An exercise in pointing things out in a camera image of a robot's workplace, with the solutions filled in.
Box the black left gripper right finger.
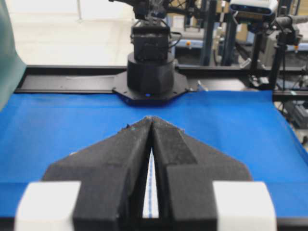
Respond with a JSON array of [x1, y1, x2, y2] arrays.
[[151, 117, 277, 231]]

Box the blue table cloth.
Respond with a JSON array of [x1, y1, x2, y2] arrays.
[[0, 91, 308, 217]]

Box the black camera tripod stand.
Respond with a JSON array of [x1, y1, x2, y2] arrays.
[[269, 15, 308, 90]]

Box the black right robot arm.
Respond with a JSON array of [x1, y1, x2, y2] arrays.
[[112, 0, 189, 103]]

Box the white blue depth camera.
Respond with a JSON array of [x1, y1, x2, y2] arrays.
[[229, 0, 279, 33]]

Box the white blue striped towel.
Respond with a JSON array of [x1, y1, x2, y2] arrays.
[[142, 150, 159, 218]]

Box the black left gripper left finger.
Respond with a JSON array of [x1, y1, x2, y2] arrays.
[[14, 116, 152, 231]]

